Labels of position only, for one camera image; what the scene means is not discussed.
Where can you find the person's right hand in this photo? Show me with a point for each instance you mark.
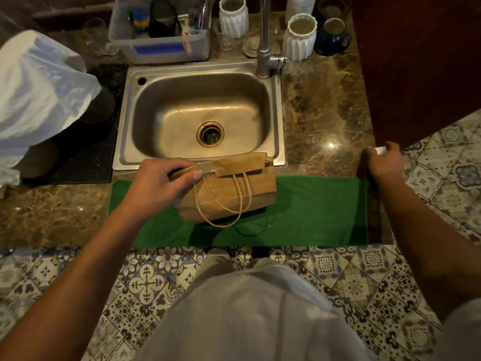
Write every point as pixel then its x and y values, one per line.
pixel 387 163

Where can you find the person's left hand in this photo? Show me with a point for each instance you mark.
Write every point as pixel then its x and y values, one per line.
pixel 154 186

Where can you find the person's left thumb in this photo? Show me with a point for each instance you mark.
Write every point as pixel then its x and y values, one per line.
pixel 188 177

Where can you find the person's right thumb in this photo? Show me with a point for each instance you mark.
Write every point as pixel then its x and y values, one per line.
pixel 370 163

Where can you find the small white object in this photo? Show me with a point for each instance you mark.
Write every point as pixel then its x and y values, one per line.
pixel 380 150

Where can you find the person's right forearm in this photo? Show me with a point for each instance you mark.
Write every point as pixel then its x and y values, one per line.
pixel 432 240

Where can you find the person's left forearm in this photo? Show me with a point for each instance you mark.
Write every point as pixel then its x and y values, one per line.
pixel 71 285

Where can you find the brass sink drain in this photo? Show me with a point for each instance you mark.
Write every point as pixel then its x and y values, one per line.
pixel 210 134

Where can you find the stainless steel sink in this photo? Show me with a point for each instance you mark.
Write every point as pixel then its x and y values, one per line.
pixel 199 112

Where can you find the green towel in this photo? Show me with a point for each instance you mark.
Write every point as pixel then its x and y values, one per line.
pixel 315 214

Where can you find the black rubber drain mat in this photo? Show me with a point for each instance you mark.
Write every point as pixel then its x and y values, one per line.
pixel 94 146

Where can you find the dark wooden cabinet door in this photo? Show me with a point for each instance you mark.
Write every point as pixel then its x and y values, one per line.
pixel 417 63

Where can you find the dark blue mug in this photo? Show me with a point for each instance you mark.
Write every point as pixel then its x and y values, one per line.
pixel 332 37

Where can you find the clear plastic storage bin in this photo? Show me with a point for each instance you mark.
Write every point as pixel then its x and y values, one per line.
pixel 161 46

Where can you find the small clear glass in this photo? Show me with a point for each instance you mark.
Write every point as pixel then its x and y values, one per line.
pixel 226 39

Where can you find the round metal sink stopper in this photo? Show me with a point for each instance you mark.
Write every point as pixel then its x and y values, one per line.
pixel 250 46

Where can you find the white fluted vase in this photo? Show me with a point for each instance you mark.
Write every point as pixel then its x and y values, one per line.
pixel 233 16
pixel 299 37

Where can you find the person's white clothing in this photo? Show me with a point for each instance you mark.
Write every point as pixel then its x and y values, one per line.
pixel 251 315

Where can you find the metal faucet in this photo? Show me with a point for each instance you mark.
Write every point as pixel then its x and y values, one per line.
pixel 265 41

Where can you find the black mesh strainer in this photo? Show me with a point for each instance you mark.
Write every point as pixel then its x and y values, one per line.
pixel 163 18

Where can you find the dark bowl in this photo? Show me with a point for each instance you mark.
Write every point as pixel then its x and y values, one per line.
pixel 332 7

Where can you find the colourful sponge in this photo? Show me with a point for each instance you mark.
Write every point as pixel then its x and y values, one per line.
pixel 139 19

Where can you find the clear drinking glass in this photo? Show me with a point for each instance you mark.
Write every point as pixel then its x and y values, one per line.
pixel 97 35

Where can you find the white bottle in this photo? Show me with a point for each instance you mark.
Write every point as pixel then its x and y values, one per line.
pixel 300 5

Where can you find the white plastic bag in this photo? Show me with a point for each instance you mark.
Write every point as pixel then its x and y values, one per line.
pixel 33 93

